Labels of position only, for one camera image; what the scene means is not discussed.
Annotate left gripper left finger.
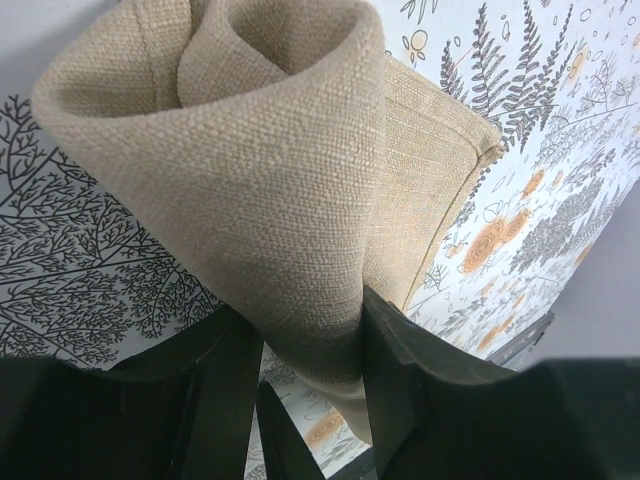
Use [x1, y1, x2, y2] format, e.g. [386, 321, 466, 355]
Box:
[1, 312, 263, 479]

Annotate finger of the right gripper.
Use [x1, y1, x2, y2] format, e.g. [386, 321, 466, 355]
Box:
[256, 382, 325, 480]

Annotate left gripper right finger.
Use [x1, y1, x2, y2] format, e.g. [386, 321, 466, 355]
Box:
[362, 289, 639, 479]

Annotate aluminium frame rail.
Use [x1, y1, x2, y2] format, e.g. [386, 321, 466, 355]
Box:
[487, 311, 555, 367]

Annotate beige cloth napkin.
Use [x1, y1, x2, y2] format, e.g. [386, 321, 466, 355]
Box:
[31, 1, 503, 441]

